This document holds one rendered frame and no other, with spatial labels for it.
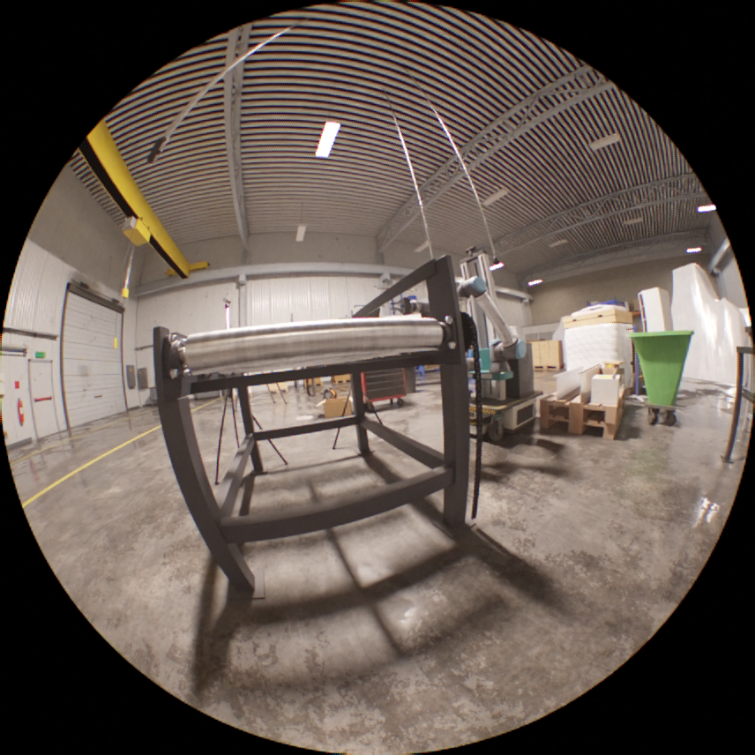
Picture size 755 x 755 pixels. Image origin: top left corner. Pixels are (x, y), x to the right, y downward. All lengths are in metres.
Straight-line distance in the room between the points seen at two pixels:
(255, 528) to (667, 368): 3.01
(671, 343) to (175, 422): 3.10
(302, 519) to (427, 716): 0.71
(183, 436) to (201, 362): 0.21
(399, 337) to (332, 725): 1.13
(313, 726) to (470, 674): 0.41
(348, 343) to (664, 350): 2.61
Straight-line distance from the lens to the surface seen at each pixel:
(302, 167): 9.94
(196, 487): 0.75
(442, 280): 0.90
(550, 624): 0.90
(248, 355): 0.61
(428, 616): 0.86
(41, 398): 9.46
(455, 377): 0.83
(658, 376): 2.72
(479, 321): 2.39
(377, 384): 3.55
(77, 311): 11.01
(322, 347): 0.61
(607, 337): 3.77
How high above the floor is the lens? 0.78
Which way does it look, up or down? 4 degrees down
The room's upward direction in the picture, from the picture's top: 6 degrees counter-clockwise
